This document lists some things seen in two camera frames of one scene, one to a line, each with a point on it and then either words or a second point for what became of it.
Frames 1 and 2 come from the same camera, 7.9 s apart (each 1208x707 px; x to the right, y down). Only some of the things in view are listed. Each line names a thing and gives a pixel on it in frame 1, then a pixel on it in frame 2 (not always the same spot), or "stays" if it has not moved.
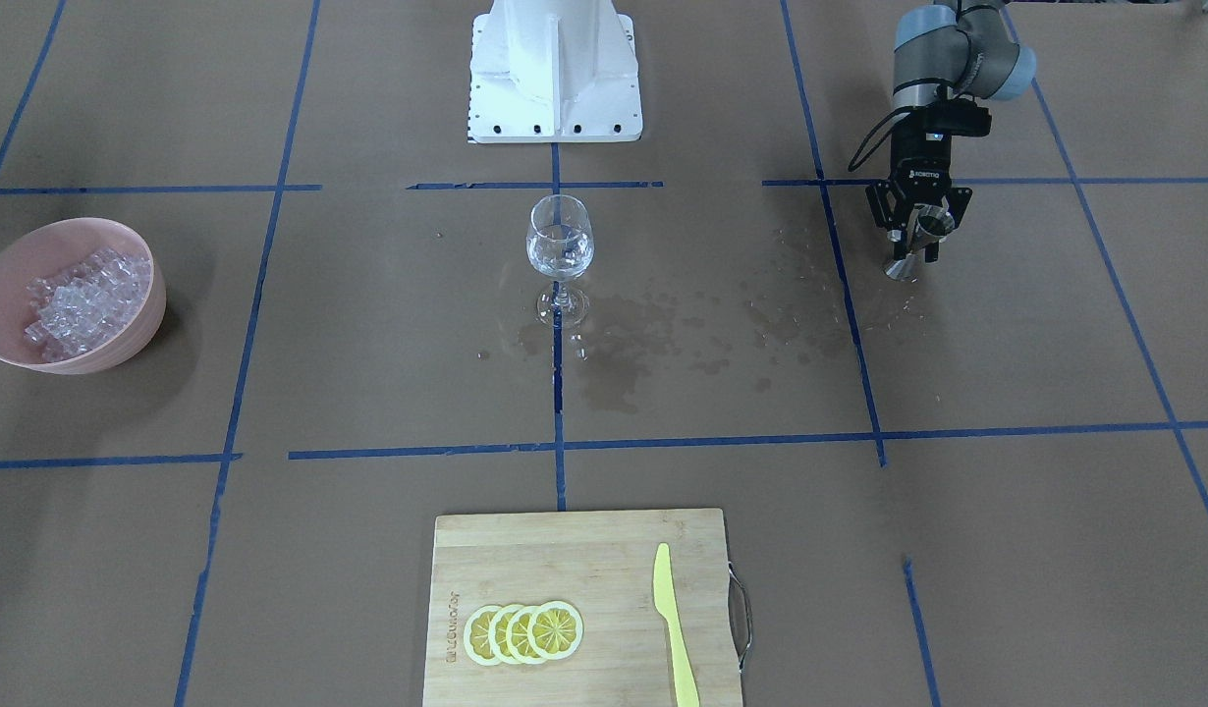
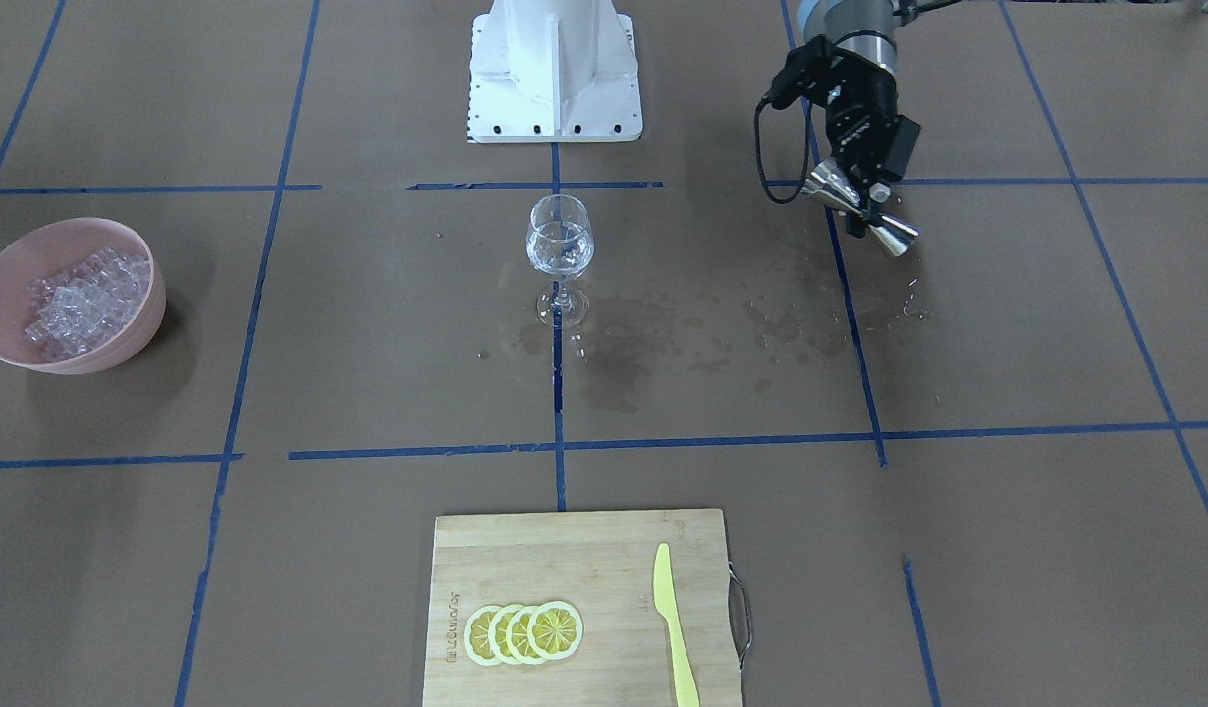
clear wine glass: x=560 y=246 stays
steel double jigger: x=928 y=224 → x=829 y=186
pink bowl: x=69 y=296 stays
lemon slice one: x=475 y=634 stays
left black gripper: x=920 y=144 → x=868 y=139
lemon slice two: x=497 y=634 stays
